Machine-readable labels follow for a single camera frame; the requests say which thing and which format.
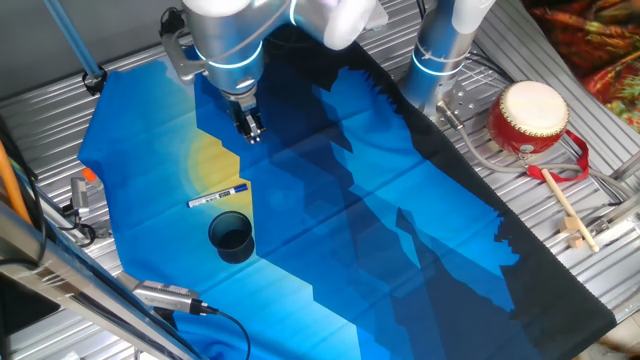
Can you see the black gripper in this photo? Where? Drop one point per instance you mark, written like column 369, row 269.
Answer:
column 243, row 107

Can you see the white pen with blue cap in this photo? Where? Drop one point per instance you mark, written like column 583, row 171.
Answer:
column 215, row 196

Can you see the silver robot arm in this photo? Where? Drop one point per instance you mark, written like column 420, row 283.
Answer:
column 230, row 40

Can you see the dark blue cup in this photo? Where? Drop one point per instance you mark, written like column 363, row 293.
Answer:
column 231, row 240

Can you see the blue mountain print cloth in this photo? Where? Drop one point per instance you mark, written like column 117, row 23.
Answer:
column 350, row 200

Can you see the black pole clamp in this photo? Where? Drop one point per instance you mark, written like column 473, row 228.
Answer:
column 94, row 80

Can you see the white power strip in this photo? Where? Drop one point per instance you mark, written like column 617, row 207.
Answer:
column 378, row 17

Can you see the blue pole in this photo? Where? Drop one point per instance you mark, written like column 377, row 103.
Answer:
column 75, row 42

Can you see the orange pole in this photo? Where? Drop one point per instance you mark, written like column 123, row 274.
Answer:
column 11, row 185

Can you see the red drum with white skin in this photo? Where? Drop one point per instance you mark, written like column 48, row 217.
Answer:
column 527, row 120

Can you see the wooden drumstick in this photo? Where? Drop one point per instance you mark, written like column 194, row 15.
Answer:
column 567, row 205

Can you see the small wooden block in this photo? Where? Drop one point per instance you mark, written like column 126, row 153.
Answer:
column 568, row 225
column 576, row 242

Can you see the colourful patterned fabric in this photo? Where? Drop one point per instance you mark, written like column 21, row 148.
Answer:
column 595, row 45

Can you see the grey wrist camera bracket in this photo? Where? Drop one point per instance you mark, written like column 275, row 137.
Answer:
column 177, row 57

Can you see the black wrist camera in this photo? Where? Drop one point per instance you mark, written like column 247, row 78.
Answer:
column 172, row 22

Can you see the small grey camera orange button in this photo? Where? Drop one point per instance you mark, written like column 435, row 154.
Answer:
column 79, row 192

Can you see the silver camera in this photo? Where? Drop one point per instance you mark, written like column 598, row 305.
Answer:
column 165, row 296

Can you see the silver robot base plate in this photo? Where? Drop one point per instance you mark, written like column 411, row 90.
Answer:
column 462, row 102

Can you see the aluminium frame bar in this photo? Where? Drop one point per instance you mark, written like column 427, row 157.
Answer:
column 75, row 292
column 617, row 212

